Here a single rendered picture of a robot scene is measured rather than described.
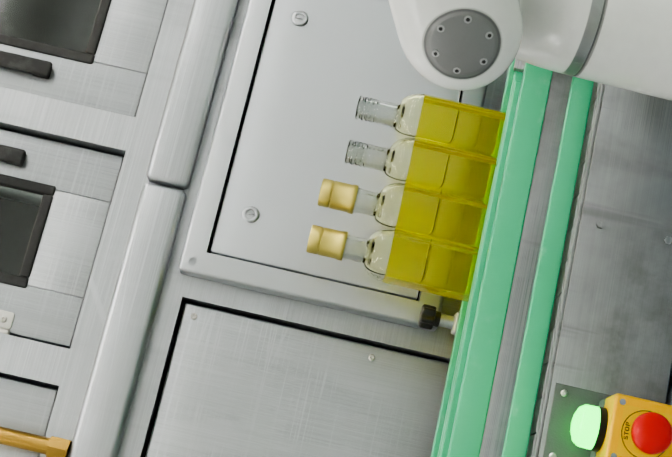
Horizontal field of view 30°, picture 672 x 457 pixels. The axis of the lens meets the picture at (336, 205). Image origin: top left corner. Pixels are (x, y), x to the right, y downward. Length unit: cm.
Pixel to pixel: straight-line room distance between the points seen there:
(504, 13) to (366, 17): 79
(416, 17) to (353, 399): 78
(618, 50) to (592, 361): 42
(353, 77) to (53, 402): 58
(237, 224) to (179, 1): 33
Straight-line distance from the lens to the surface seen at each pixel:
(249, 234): 163
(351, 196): 149
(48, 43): 178
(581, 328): 135
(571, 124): 143
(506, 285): 136
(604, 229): 138
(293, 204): 164
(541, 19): 104
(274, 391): 163
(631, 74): 106
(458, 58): 95
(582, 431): 129
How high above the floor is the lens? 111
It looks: 1 degrees up
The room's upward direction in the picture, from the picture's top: 77 degrees counter-clockwise
